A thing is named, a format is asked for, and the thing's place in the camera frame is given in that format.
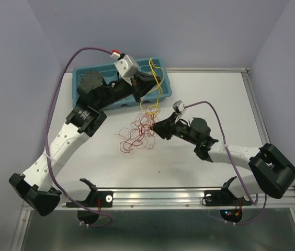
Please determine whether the bundle of thin wires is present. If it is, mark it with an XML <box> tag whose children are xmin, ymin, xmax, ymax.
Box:
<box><xmin>113</xmin><ymin>104</ymin><xmax>161</xmax><ymax>155</ymax></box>

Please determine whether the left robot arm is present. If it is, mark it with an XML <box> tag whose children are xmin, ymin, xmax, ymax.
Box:
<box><xmin>9</xmin><ymin>71</ymin><xmax>156</xmax><ymax>216</ymax></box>

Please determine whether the aluminium front mounting rail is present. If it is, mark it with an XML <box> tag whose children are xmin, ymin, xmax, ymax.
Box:
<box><xmin>21</xmin><ymin>185</ymin><xmax>295</xmax><ymax>210</ymax></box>

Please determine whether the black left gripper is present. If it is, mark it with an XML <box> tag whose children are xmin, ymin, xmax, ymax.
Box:
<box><xmin>96</xmin><ymin>70</ymin><xmax>161</xmax><ymax>110</ymax></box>

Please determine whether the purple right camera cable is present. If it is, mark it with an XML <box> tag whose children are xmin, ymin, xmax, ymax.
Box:
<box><xmin>184</xmin><ymin>101</ymin><xmax>268</xmax><ymax>226</ymax></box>

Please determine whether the teal four-compartment tray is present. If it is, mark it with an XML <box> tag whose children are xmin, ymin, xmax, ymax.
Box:
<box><xmin>72</xmin><ymin>57</ymin><xmax>172</xmax><ymax>110</ymax></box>

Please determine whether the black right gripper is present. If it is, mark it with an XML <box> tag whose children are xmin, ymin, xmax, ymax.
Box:
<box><xmin>149</xmin><ymin>112</ymin><xmax>199</xmax><ymax>146</ymax></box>

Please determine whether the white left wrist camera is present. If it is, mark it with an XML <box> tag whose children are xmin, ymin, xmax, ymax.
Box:
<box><xmin>110</xmin><ymin>50</ymin><xmax>139</xmax><ymax>79</ymax></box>

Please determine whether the yellow wire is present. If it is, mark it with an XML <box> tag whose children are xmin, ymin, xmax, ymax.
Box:
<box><xmin>139</xmin><ymin>58</ymin><xmax>165</xmax><ymax>116</ymax></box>

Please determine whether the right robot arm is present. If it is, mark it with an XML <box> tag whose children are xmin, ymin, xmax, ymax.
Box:
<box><xmin>151</xmin><ymin>112</ymin><xmax>295</xmax><ymax>204</ymax></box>

